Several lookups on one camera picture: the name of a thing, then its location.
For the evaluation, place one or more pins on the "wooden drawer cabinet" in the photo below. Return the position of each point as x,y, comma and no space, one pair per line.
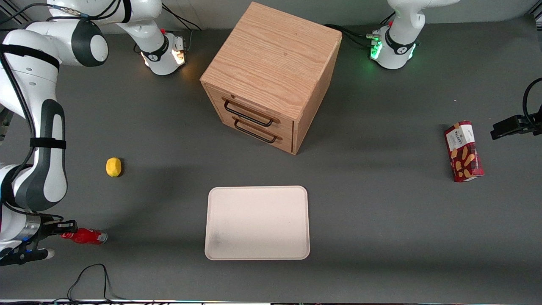
271,55

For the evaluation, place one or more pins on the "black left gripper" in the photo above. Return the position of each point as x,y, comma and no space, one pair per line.
511,126

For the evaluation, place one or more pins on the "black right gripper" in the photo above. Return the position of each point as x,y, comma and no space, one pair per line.
50,226

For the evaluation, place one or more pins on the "aluminium frame bar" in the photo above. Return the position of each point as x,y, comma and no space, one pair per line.
535,17

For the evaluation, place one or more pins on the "beige plastic tray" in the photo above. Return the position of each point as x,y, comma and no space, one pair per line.
257,222

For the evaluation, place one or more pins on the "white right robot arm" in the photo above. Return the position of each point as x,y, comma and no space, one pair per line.
42,169

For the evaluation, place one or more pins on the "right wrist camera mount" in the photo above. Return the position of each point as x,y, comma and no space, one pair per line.
25,255

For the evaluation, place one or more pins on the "red coke bottle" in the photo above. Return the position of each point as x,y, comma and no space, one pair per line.
87,236

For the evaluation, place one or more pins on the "wooden drawer front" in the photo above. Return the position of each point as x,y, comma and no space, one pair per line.
254,108
279,142

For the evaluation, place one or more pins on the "yellow lemon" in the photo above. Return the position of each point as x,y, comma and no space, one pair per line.
113,167

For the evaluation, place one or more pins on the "red cookie box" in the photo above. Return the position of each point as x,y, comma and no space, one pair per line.
463,152

